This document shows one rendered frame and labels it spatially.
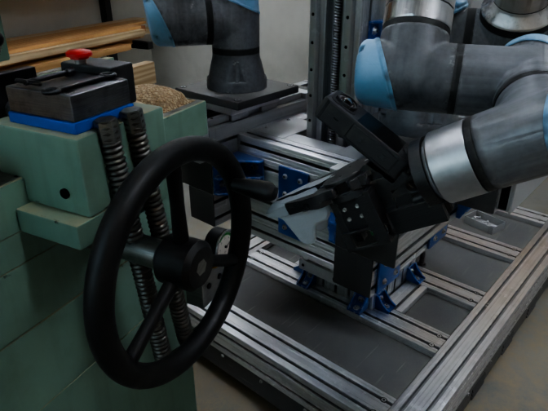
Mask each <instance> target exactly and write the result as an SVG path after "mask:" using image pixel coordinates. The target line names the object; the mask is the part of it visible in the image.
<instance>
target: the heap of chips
mask: <svg viewBox="0 0 548 411"><path fill-rule="evenodd" d="M135 93H136V100H137V101H139V102H142V103H144V104H151V105H156V106H160V107H162V110H163V113H167V112H169V111H171V110H174V109H176V108H179V107H181V106H184V105H185V104H189V103H191V102H193V101H195V100H194V99H187V98H186V97H185V95H184V94H183V93H182V92H180V91H177V90H175V89H172V88H170V87H167V86H159V85H155V84H147V83H146V84H140V85H137V86H135Z"/></svg>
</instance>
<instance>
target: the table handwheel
mask: <svg viewBox="0 0 548 411"><path fill-rule="evenodd" d="M192 161H204V162H207V163H209V164H211V165H212V166H213V167H214V168H215V169H216V170H217V171H218V172H219V173H220V175H221V177H222V178H223V181H224V183H225V186H226V189H227V191H228V197H229V201H230V207H231V235H230V242H229V248H228V253H227V254H213V252H212V249H211V247H210V244H209V243H208V242H207V241H203V240H201V239H197V238H195V237H191V236H189V235H188V224H187V218H186V212H185V205H184V197H183V178H182V168H181V166H182V165H185V164H187V163H189V162H192ZM165 178H166V182H167V188H168V194H169V201H170V216H171V226H172V233H171V234H170V235H168V236H167V237H165V238H164V239H163V240H162V239H159V238H156V237H153V236H148V235H145V234H144V236H143V237H142V238H141V239H140V240H138V241H136V242H132V243H131V244H130V245H128V244H127V243H126V241H127V239H128V236H129V235H130V231H131V229H132V227H133V225H134V223H135V220H136V219H137V217H138V215H139V212H140V211H141V210H142V208H143V206H144V204H145V203H146V201H147V200H148V199H149V197H150V196H151V194H152V193H153V191H154V190H155V189H156V188H157V186H158V185H159V184H160V183H161V182H162V181H163V180H164V179H165ZM235 178H237V179H246V177H245V173H244V171H243V169H242V168H241V165H240V163H239V161H238V160H237V159H236V157H235V156H234V154H233V153H232V152H231V151H230V150H229V149H228V148H227V147H226V146H224V145H223V144H221V143H220V142H219V141H217V140H215V139H212V138H209V137H205V136H200V135H190V136H185V137H181V138H177V139H173V140H171V141H170V142H167V143H165V144H163V145H162V146H160V147H159V148H157V149H155V150H154V151H153V152H151V153H150V154H148V155H147V156H146V157H145V158H144V159H143V160H142V161H141V162H140V163H139V164H138V165H137V166H136V167H135V168H134V169H133V170H132V171H131V172H130V173H129V175H128V176H127V177H126V179H125V180H124V181H123V183H122V185H121V186H120V187H119V189H118V190H117V192H116V193H115V195H114V196H113V199H112V200H111V201H110V203H109V205H108V208H107V209H106V211H105V213H104V216H103V218H102V220H101V222H100V224H99V227H98V230H97V232H96V234H95V239H94V241H93V243H92V244H91V245H89V246H87V247H86V248H88V249H91V252H90V255H89V258H88V263H87V267H86V275H85V281H84V289H83V320H84V325H85V331H86V337H87V341H88V343H89V347H90V349H91V353H92V355H93V357H94V358H95V361H96V363H97V364H98V366H99V367H100V368H101V369H102V370H103V371H104V373H105V374H106V375H107V376H108V377H109V378H111V379H112V380H113V381H114V382H116V383H118V384H120V385H122V386H124V387H128V388H132V389H138V390H142V389H150V388H154V387H159V386H162V385H164V384H166V383H168V382H170V381H172V380H174V379H176V378H177V377H178V376H180V375H181V374H182V373H184V372H185V371H186V370H188V369H189V368H190V367H191V366H192V365H193V364H194V363H195V362H196V361H197V360H198V359H199V358H200V357H201V355H202V354H203V353H204V352H205V351H206V349H207V348H208V346H209V345H210V344H211V343H212V342H213V340H214V338H215V337H216V335H217V334H218V332H219V331H220V329H221V327H222V326H223V323H224V321H225V320H226V318H227V316H228V313H229V312H230V310H231V308H232V305H233V303H234V301H235V298H236V295H237V293H238V290H239V288H240V285H241V281H242V277H243V275H244V271H245V265H246V262H247V258H248V253H249V248H250V237H251V224H252V214H251V202H250V197H246V196H244V195H241V194H240V193H238V192H234V191H232V190H231V183H232V180H233V179H235ZM121 259H124V260H126V261H129V262H132V263H137V264H139V265H142V266H145V267H149V268H152V269H153V271H154V275H155V277H156V279H157V280H158V281H159V282H161V283H163V284H162V286H161V288H160V290H159V292H158V294H157V296H156V297H155V299H154V301H153V303H152V306H151V307H150V309H149V311H148V314H147V315H146V317H145V318H144V321H143V323H142V324H141V326H140V327H139V329H138V331H137V333H136V335H135V336H134V338H133V339H132V341H131V343H130V345H129V347H128V348H127V350H125V349H124V347H123V346H122V343H121V341H120V338H119V336H118V332H117V324H116V317H115V292H116V283H117V274H118V270H119V266H120V262H121ZM212 267H224V270H223V275H222V277H221V280H220V282H219V286H218V288H217V290H216V293H215V295H214V297H213V299H212V302H211V304H210V305H209V307H208V309H207V311H206V313H205V315H204V316H203V318H202V319H201V321H200V323H199V324H198V326H197V327H196V328H195V329H194V331H193V332H192V333H191V335H190V336H189V337H188V338H187V339H186V340H185V341H184V342H183V343H182V344H181V345H180V346H179V347H178V348H177V349H176V350H174V351H173V352H171V353H170V354H169V355H168V356H166V357H164V358H162V359H160V360H157V361H153V362H149V363H143V362H139V359H140V357H141V356H142V354H143V352H144V349H145V347H146V346H147V345H148V342H149V340H150V338H151V337H152V334H153V332H154V330H155V328H156V327H157V324H158V323H159V321H160V319H161V318H162V316H163V314H164V312H165V311H166V309H167V307H168V306H169V304H170V301H171V300H172V298H173V297H174V295H175V293H176V291H177V289H182V290H186V291H188V292H193V291H195V290H197V289H199V288H200V287H202V286H203V285H204V284H205V283H206V281H207V280H208V278H209V276H210V273H211V271H212Z"/></svg>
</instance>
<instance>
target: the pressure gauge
mask: <svg viewBox="0 0 548 411"><path fill-rule="evenodd" d="M230 235H231V229H226V228H221V227H213V228H212V229H210V231H209V232H208V233H207V235H206V237H205V241H207V242H208V243H209V244H210V247H211V249H212V252H213V254H227V253H228V248H229V244H228V243H229V241H230ZM225 245H228V247H227V248H224V246H225Z"/></svg>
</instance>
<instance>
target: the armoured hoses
mask: <svg viewBox="0 0 548 411"><path fill-rule="evenodd" d="M119 115H120V118H121V121H123V122H124V126H125V127H126V133H127V135H126V136H127V137H129V139H128V142H129V143H130V144H129V147H130V148H131V149H130V152H132V154H131V156H132V157H133V162H134V167H136V166H137V165H138V164H139V163H140V162H141V161H142V160H143V159H144V158H145V157H146V156H147V155H148V154H150V153H151V152H152V151H151V150H150V145H149V144H148V142H149V140H148V139H147V137H148V135H147V134H146V131H147V130H146V129H145V128H146V123H145V119H144V113H143V109H142V108H141V107H136V106H132V107H128V108H124V109H123V110H121V111H120V112H119ZM92 123H93V127H94V130H96V131H97V132H98V136H99V141H100V143H101V145H100V147H101V148H102V149H103V150H102V153H103V154H104V156H103V159H105V161H104V164H105V165H106V168H105V169H106V170H107V171H108V172H107V175H108V180H109V181H110V183H109V185H110V186H112V187H111V190H112V191H113V192H112V195H113V196H114V195H115V193H116V192H117V190H118V189H119V187H120V186H121V185H122V183H123V181H124V180H125V179H126V177H127V176H128V175H129V172H128V170H129V168H128V167H127V166H126V165H127V162H126V157H125V156H124V154H125V152H124V151H123V150H122V149H123V147H124V146H123V145H121V143H122V133H121V130H120V126H119V122H118V119H117V117H114V116H105V117H98V118H97V119H95V120H94V121H93V122H92ZM159 186H160V185H158V186H157V188H156V189H155V190H154V191H153V193H152V194H151V196H150V197H149V199H148V200H147V201H146V203H145V204H144V209H145V214H146V215H147V217H146V219H147V220H148V224H149V225H148V227H149V228H150V232H151V236H153V237H156V238H159V239H162V240H163V239H164V238H165V237H167V236H168V235H170V230H169V226H168V225H167V224H168V222H167V221H166V220H167V217H166V212H165V208H164V207H163V206H164V204H163V203H162V201H163V199H161V194H160V191H161V190H160V189H159ZM141 225H142V223H141V222H140V218H139V215H138V217H137V219H136V220H135V223H134V225H133V227H132V229H131V231H130V235H129V236H128V239H127V241H126V243H127V244H128V245H130V244H131V243H132V242H136V241H138V240H140V239H141V238H142V237H143V236H144V233H143V232H142V231H143V229H142V227H141ZM130 267H131V271H132V272H133V273H132V275H133V277H134V281H135V285H136V287H135V288H136V289H137V293H138V297H139V301H140V306H141V309H142V313H143V314H144V315H143V317H144V318H145V317H146V315H147V314H148V311H149V309H150V307H151V306H152V303H153V301H154V299H155V297H156V296H157V287H156V286H155V284H156V282H155V281H154V279H155V278H154V277H153V273H152V269H151V268H149V267H145V266H142V265H139V264H137V263H132V262H130ZM183 292H184V291H183V290H182V289H177V291H176V293H175V295H174V297H173V298H172V300H171V301H170V304H169V309H170V314H171V319H172V322H173V323H174V324H173V326H174V327H175V333H176V337H177V340H178V341H179V344H180V345H181V344H182V343H183V342H184V341H185V340H186V339H187V338H188V337H189V336H190V335H191V333H192V332H193V331H194V329H195V328H196V327H197V326H196V327H195V328H192V323H191V320H190V316H189V313H188V306H187V305H186V304H187V302H186V301H185V300H186V298H185V297H184V296H185V294H184V293H183ZM166 331H167V330H166V326H165V322H164V318H163V316H162V318H161V319H160V321H159V323H158V324H157V327H156V328H155V330H154V332H153V334H152V337H151V338H150V340H149V341H150V344H151V348H152V352H153V355H154V360H155V361H157V360H160V359H162V358H164V357H166V356H168V355H169V354H170V353H171V352H173V351H174V350H173V351H171V348H170V341H169V340H168V339H169V338H168V337H167V335H168V334H167V332H166ZM177 348H178V347H176V348H175V350H176V349H177Z"/></svg>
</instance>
